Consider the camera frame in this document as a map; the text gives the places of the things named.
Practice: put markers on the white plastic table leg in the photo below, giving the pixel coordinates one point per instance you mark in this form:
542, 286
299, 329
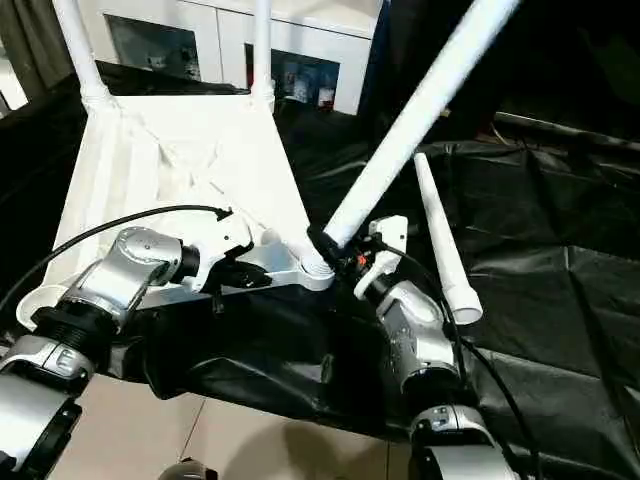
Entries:
425, 100
445, 240
262, 60
80, 50

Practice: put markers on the white plastic table top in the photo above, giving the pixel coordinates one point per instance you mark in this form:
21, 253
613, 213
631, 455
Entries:
175, 165

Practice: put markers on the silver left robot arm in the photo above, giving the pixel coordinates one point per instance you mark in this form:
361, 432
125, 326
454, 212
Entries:
130, 265

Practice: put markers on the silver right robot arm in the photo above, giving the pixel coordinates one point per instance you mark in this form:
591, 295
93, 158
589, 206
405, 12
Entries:
415, 325

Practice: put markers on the small white box red base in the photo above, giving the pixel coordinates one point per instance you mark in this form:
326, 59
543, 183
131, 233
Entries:
327, 97

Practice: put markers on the small white blue box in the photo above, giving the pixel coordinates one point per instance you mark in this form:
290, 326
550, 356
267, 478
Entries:
301, 86

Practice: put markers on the white glass door cabinet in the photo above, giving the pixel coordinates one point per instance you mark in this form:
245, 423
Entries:
225, 20

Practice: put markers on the dark metal rod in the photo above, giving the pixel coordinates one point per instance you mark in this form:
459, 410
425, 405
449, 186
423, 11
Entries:
575, 131

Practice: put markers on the black bag with yellow label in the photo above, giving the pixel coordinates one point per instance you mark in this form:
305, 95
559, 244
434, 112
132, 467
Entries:
550, 50

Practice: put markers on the grey curtain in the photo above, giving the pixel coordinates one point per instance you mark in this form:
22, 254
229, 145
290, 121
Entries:
30, 45

